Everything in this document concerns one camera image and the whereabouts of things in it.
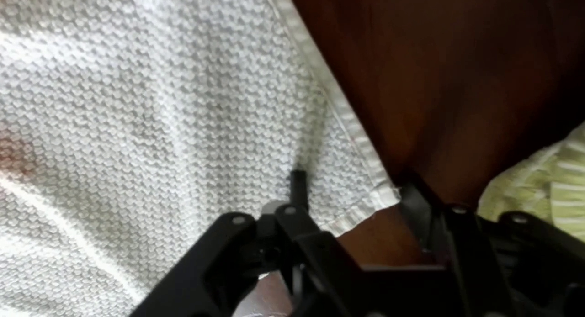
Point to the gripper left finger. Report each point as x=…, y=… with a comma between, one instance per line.
x=228, y=257

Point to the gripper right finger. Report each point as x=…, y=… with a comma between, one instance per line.
x=475, y=244

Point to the green striped cloth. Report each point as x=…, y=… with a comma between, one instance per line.
x=544, y=184

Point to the white waffle towel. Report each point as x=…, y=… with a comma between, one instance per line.
x=160, y=134

